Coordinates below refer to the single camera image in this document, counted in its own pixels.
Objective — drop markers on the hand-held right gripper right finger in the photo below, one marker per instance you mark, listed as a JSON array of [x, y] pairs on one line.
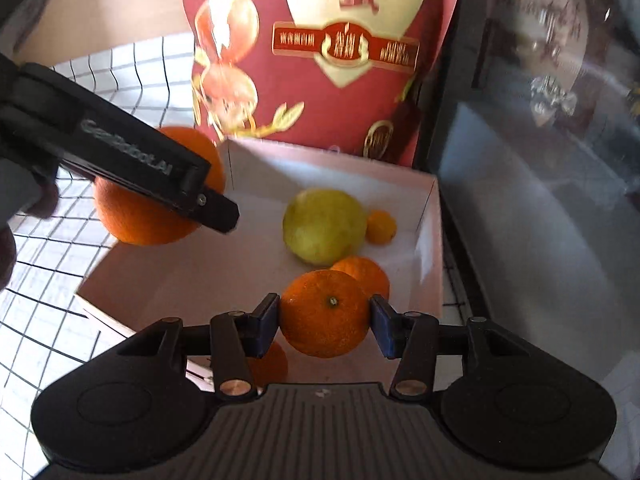
[[382, 325]]

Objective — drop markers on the large orange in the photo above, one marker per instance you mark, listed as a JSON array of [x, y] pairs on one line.
[[145, 220]]

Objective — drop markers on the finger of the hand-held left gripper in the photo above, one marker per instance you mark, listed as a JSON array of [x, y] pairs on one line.
[[217, 212]]

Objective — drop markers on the person's left hand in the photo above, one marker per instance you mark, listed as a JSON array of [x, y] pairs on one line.
[[45, 200]]

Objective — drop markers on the red snack bag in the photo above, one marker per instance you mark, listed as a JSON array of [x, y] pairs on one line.
[[310, 110]]

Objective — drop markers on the green guava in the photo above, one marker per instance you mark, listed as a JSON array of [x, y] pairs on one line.
[[322, 225]]

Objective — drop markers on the pink cardboard box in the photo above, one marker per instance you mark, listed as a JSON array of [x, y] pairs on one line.
[[200, 270]]

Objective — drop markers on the glass-sided computer case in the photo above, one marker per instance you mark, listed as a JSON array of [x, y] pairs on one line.
[[525, 160]]

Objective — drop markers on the small orange kumquat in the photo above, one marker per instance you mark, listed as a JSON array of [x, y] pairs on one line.
[[382, 229]]

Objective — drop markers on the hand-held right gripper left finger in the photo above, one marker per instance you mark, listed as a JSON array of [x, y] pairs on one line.
[[265, 322]]

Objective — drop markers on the small orange mandarin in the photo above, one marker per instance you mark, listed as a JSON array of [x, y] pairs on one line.
[[325, 320]]

